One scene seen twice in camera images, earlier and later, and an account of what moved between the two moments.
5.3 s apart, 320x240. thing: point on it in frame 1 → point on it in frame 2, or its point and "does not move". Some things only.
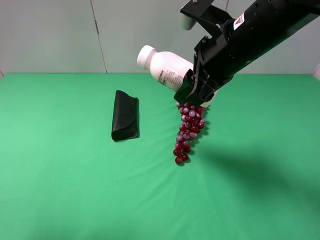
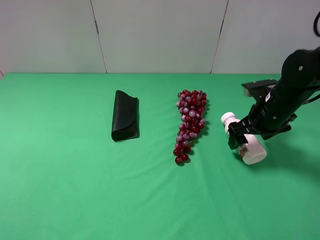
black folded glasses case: (126, 121) does not move
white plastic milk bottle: (168, 68) → (253, 151)
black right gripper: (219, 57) → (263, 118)
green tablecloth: (253, 172) does not move
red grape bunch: (192, 122) does not move
